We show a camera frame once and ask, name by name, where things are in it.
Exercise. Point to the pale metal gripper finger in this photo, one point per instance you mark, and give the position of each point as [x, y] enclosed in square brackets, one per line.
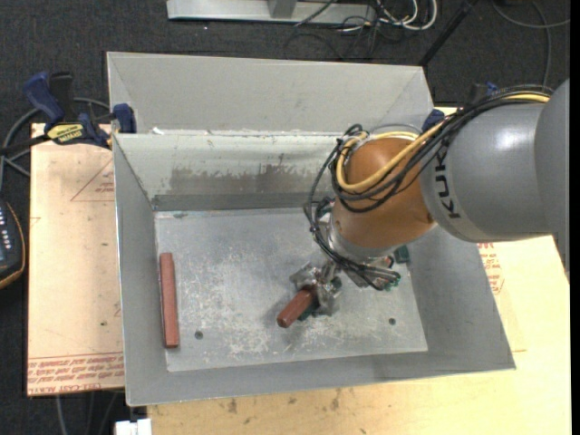
[329, 300]
[302, 277]

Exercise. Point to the red-brown block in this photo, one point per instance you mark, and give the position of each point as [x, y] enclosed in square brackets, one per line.
[293, 312]
[169, 302]

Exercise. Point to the grey metal bin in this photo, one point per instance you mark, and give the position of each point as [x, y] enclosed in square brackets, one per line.
[235, 261]

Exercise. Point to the brown cardboard board, red print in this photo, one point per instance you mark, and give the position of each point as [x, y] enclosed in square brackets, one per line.
[72, 261]

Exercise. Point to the black cylinder on white bracket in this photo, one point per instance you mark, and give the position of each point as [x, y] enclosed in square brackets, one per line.
[402, 254]

